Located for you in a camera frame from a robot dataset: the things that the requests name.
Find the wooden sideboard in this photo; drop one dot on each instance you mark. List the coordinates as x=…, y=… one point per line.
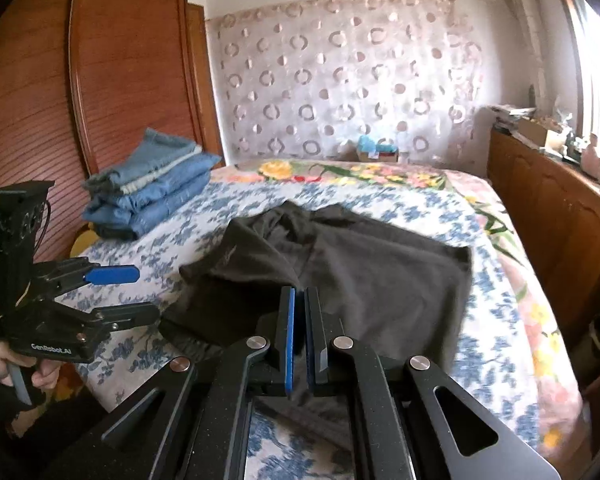
x=555, y=210

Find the circle patterned curtain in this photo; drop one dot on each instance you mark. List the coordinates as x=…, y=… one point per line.
x=345, y=75

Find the blue plush toy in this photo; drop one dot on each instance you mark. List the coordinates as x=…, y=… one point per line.
x=375, y=146

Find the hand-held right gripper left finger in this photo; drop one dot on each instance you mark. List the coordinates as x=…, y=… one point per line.
x=290, y=345

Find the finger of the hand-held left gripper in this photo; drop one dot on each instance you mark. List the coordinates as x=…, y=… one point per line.
x=130, y=316
x=115, y=275

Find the window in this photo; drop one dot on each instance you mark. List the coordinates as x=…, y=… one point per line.
x=597, y=70

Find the light blue folded jeans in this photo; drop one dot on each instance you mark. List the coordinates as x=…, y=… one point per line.
x=145, y=157

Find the person's left hand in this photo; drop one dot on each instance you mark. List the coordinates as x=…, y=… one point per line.
x=0, y=360

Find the wooden wardrobe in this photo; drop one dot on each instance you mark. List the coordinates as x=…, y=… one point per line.
x=125, y=70

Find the colourful floral bedspread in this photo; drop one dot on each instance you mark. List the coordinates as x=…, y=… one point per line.
x=505, y=250

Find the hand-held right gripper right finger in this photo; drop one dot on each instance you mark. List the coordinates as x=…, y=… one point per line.
x=310, y=345

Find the blue floral bed sheet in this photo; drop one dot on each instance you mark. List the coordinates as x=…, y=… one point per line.
x=190, y=230

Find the black pants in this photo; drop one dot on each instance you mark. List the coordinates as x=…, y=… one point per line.
x=380, y=280

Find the stack of papers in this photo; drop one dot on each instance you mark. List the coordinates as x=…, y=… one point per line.
x=510, y=115

